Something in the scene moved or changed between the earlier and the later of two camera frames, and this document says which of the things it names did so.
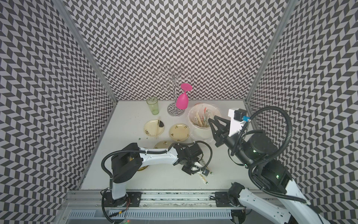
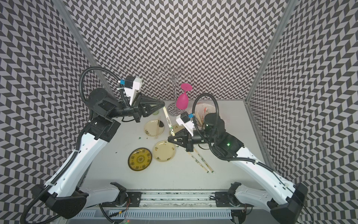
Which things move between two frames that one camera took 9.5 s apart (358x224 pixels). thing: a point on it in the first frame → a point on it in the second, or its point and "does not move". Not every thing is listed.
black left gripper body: x=191 y=162 → x=135 y=111
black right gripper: x=218 y=136 → x=184 y=137
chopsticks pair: x=203 y=178 → x=169 y=122
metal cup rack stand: x=177 y=79 does not move
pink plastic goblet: x=182 y=99 does not move
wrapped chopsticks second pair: x=207 y=167 does not move
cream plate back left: x=150 y=127 does not move
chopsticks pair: x=158 y=125 does not move
